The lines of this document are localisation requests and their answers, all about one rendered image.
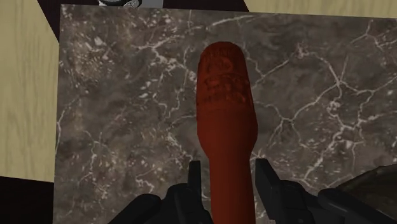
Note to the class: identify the dark olive rounded thing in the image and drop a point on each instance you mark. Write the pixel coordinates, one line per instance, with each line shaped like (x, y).
(373, 183)

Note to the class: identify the dark red bottle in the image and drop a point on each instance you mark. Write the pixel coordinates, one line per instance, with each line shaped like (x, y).
(228, 130)

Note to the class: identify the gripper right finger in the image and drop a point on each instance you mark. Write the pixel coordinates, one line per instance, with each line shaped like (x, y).
(285, 201)

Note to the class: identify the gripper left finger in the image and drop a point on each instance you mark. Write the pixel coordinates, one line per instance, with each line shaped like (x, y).
(181, 204)

